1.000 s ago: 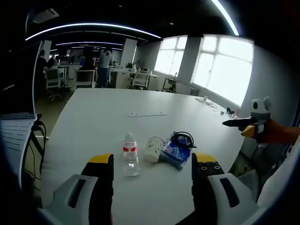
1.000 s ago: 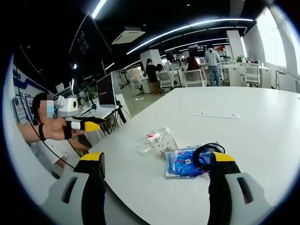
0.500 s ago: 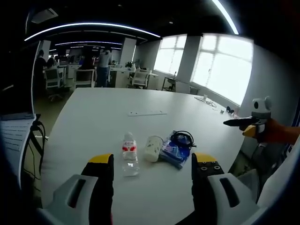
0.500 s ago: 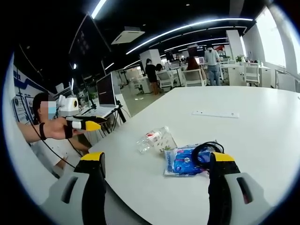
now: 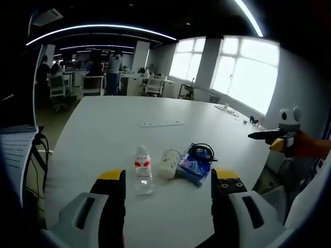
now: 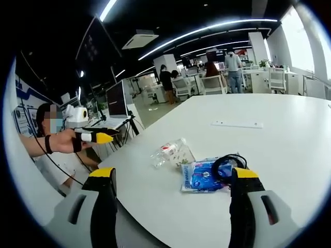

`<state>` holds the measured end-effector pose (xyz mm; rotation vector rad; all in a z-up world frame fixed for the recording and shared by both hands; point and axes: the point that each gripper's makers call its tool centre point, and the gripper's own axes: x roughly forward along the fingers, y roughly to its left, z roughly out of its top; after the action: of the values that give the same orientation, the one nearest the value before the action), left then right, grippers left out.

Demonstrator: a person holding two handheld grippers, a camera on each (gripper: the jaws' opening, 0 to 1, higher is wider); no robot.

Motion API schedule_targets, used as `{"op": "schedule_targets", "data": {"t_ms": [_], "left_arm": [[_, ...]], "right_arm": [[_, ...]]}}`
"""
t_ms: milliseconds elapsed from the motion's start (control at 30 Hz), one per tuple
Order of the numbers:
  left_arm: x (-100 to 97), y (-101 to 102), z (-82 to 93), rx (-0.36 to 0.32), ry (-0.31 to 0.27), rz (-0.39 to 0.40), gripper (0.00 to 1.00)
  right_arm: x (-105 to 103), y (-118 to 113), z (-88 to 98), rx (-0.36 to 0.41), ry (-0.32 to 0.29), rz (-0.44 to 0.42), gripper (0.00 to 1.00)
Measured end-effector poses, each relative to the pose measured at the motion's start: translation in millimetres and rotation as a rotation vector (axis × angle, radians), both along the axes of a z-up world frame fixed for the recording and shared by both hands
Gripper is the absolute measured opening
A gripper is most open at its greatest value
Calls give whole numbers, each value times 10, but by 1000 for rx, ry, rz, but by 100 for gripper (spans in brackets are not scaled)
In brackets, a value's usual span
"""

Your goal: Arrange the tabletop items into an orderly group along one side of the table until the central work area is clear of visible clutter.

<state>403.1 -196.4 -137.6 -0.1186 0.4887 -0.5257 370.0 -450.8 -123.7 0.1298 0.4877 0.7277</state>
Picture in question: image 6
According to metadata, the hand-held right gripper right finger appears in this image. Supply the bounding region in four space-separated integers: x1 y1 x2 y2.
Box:
227 166 306 248

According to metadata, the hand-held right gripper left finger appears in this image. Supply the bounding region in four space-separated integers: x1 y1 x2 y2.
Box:
45 167 117 248

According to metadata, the blue plastic packet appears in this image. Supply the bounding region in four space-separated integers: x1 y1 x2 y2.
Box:
180 156 235 194

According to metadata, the clear plastic bag red label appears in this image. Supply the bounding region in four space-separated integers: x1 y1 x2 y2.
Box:
151 137 197 169

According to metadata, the white strip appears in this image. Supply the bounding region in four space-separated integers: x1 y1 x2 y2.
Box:
210 119 264 129

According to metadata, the white tabletop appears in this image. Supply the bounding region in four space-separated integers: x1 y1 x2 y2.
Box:
97 93 331 248

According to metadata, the person's left hand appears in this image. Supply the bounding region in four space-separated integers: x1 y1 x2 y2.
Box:
52 128 92 154

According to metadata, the black tripod stand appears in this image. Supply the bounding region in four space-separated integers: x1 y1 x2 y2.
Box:
121 113 141 148

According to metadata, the laptop with dark screen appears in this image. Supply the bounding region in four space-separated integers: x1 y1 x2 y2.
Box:
102 80 133 130

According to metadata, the person's white shirt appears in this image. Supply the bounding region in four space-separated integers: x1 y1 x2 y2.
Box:
33 147 100 192

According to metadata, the white office chair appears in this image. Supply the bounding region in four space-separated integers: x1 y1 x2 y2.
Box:
267 66 287 94
171 75 195 101
200 74 229 96

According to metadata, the ceiling air conditioner vent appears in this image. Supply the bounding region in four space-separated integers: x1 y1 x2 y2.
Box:
121 29 160 50

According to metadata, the long ceiling light strip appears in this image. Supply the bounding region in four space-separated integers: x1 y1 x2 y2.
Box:
138 18 279 61

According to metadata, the black wrist strap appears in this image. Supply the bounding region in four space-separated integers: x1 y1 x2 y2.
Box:
44 135 54 155

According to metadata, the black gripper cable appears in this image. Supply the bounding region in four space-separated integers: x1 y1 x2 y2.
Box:
20 102 93 187

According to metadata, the blue wall poster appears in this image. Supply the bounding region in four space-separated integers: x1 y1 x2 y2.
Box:
11 73 54 136

